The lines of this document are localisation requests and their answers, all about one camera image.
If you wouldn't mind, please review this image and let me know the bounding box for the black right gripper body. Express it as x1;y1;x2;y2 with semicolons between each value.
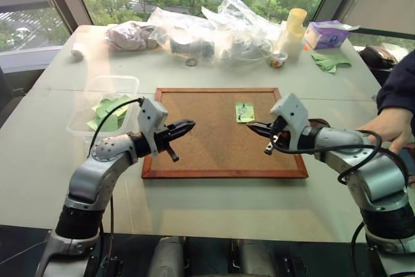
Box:
263;117;291;156

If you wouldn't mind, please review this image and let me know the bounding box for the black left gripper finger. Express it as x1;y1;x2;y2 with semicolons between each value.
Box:
166;119;196;132
169;126;195;140

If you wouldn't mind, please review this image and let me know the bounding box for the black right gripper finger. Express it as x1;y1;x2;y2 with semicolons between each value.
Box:
246;121;274;130
250;126;274;138

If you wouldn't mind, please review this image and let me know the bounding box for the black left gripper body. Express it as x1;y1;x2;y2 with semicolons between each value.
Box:
154;123;180;163

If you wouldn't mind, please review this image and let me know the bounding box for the green paper note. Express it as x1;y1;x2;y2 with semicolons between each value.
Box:
235;101;256;125

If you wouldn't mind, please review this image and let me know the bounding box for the wood-framed cork board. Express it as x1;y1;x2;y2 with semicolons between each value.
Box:
141;87;309;180

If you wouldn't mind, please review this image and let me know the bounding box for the small cup of coloured pins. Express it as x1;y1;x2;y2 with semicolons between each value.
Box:
268;51;289;70

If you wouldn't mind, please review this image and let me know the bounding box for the person's bare hand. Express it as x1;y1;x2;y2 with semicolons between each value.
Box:
356;107;415;155

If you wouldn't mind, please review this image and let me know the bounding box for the pile of green notes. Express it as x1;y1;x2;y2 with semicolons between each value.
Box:
86;94;132;132

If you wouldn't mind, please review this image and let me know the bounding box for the grey cylindrical device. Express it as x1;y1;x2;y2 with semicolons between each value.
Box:
169;38;216;58

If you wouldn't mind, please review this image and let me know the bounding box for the clear plastic container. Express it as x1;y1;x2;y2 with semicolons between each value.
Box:
66;75;141;149

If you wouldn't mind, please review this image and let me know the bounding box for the green cloth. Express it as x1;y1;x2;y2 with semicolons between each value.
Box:
311;51;353;75

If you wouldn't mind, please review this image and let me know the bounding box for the stack of yellow cups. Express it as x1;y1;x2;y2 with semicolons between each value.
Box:
278;7;308;61

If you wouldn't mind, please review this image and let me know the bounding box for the large clear plastic bag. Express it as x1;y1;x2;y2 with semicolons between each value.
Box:
200;0;283;67

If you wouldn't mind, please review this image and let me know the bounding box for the bag of pinkish cloth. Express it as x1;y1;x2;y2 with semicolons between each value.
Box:
104;21;160;52

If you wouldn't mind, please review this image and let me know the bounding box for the purple tissue box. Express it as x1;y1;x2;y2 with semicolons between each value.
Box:
305;20;361;51

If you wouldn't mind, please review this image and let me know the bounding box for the grey rounded shape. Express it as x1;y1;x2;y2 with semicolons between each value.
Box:
240;239;277;277
152;236;186;277

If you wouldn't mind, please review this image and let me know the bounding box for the white tape roll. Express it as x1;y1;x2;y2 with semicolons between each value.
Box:
70;42;86;62

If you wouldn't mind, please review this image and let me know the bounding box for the black bag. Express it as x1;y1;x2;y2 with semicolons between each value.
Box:
357;45;398;71

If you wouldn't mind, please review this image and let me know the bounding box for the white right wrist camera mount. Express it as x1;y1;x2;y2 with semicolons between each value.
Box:
270;93;311;149

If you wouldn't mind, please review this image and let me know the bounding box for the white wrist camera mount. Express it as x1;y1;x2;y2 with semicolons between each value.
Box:
270;93;311;149
136;97;169;157

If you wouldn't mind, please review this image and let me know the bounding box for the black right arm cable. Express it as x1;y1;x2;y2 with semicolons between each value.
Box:
271;129;383;186

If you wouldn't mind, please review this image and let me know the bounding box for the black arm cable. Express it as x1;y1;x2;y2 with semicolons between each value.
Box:
271;129;383;186
88;96;145;258

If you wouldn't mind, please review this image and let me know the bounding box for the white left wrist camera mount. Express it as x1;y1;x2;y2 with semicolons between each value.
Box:
136;97;169;157

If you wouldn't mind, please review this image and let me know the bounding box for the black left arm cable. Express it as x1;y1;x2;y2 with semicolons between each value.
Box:
88;96;145;258

